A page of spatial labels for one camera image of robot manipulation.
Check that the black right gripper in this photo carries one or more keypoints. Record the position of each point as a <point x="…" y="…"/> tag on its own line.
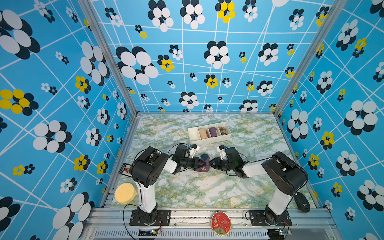
<point x="216" y="162"/>

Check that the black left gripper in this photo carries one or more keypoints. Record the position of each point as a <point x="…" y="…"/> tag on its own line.
<point x="195" y="163"/>

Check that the purple striped sock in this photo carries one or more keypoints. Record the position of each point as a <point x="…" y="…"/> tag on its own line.
<point x="203" y="163"/>

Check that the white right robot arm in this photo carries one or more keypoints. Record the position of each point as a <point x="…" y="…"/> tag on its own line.
<point x="288" y="176"/>

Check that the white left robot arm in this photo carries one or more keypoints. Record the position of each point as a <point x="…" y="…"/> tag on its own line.
<point x="147" y="167"/>

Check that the pink rolled sock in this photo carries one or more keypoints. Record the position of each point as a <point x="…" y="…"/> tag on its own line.
<point x="204" y="133"/>

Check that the brown patterned rolled sock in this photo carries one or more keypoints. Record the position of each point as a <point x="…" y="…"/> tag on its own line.
<point x="223" y="131"/>

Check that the white divided organizer tray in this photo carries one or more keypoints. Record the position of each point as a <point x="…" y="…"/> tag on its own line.
<point x="195" y="137"/>

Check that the purple rolled sock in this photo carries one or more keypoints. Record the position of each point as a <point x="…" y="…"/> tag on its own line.
<point x="214" y="132"/>

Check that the small picture card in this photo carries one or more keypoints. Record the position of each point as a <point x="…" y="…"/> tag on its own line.
<point x="125" y="170"/>

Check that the red round badge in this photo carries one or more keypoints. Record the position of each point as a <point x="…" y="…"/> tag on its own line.
<point x="221" y="223"/>

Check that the yellow round sponge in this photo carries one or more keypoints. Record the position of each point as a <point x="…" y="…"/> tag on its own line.
<point x="125" y="193"/>

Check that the black computer mouse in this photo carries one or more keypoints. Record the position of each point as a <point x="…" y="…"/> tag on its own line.
<point x="302" y="202"/>

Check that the left green circuit board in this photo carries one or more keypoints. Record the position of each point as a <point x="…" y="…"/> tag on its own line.
<point x="149" y="233"/>

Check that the green circuit board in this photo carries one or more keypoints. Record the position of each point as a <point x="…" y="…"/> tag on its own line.
<point x="149" y="233"/>
<point x="276" y="234"/>

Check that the right green circuit board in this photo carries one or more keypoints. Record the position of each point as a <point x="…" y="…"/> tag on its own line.
<point x="276" y="234"/>

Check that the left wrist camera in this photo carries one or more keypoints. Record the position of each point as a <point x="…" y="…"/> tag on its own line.
<point x="193" y="150"/>

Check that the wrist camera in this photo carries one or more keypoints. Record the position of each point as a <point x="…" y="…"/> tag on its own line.
<point x="222" y="151"/>
<point x="193" y="150"/>

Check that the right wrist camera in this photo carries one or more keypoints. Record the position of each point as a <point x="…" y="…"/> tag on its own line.
<point x="222" y="151"/>

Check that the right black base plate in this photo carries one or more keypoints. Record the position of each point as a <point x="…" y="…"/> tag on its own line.
<point x="258" y="218"/>

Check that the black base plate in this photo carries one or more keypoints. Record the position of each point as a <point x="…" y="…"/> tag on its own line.
<point x="258" y="218"/>
<point x="162" y="217"/>

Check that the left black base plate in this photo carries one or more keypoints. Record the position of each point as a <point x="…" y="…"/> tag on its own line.
<point x="162" y="217"/>

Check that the aluminium front rail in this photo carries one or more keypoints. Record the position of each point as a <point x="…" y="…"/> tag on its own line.
<point x="195" y="224"/>

